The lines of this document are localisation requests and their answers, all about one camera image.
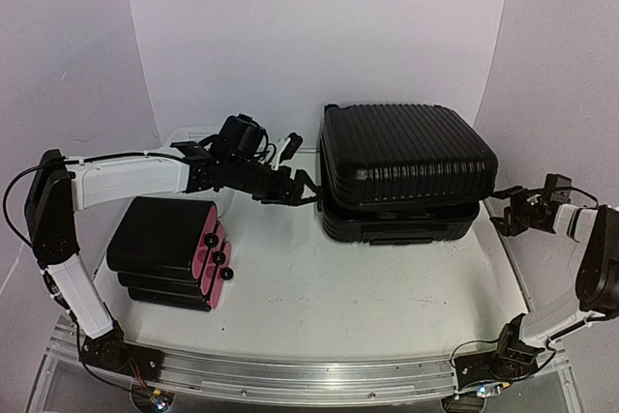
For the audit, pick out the aluminium front rail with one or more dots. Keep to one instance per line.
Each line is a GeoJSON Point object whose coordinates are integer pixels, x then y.
{"type": "Point", "coordinates": [291, 383]}

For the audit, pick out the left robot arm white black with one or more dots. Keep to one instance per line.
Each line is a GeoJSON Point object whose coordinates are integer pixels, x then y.
{"type": "Point", "coordinates": [64, 187]}

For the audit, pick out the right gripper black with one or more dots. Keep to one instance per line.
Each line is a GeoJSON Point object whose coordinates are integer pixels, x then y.
{"type": "Point", "coordinates": [515, 193]}

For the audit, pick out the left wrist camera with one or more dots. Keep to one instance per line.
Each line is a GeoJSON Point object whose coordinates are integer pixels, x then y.
{"type": "Point", "coordinates": [240, 136]}

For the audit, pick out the black pink small suitcase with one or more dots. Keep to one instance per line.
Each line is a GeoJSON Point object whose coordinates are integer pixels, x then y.
{"type": "Point", "coordinates": [172, 252]}

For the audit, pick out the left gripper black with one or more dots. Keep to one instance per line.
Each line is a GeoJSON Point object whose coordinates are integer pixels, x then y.
{"type": "Point", "coordinates": [301, 178]}

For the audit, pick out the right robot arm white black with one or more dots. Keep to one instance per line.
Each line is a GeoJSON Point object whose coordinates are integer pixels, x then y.
{"type": "Point", "coordinates": [575, 215]}

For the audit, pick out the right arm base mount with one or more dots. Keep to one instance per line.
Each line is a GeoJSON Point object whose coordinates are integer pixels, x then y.
{"type": "Point", "coordinates": [511, 360]}

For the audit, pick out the black ribbed hard suitcase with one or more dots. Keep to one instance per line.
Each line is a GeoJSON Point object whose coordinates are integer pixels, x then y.
{"type": "Point", "coordinates": [401, 173]}

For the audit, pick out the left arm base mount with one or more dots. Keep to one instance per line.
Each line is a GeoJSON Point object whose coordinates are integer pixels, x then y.
{"type": "Point", "coordinates": [112, 353]}

